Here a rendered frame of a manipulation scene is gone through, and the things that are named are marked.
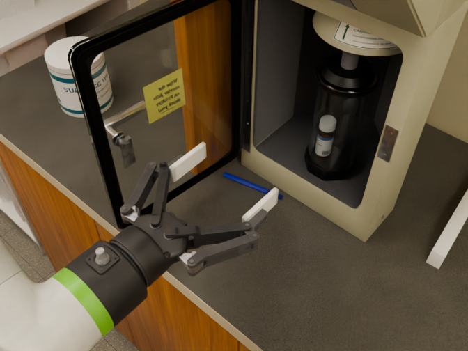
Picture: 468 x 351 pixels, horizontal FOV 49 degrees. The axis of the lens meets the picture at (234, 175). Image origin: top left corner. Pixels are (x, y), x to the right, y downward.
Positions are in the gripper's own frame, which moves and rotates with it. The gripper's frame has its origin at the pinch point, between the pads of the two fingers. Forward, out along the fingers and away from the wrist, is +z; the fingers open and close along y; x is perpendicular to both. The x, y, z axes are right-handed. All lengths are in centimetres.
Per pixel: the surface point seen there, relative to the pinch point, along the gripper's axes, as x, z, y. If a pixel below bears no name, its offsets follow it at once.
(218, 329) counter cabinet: 44.0, -3.7, 0.7
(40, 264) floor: 123, -3, 100
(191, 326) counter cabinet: 55, -4, 9
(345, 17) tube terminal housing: -15.6, 22.8, -1.2
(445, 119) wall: 27, 66, -10
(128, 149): 3.0, -4.7, 18.1
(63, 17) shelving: 30, 36, 102
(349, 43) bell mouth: -10.6, 24.6, -1.6
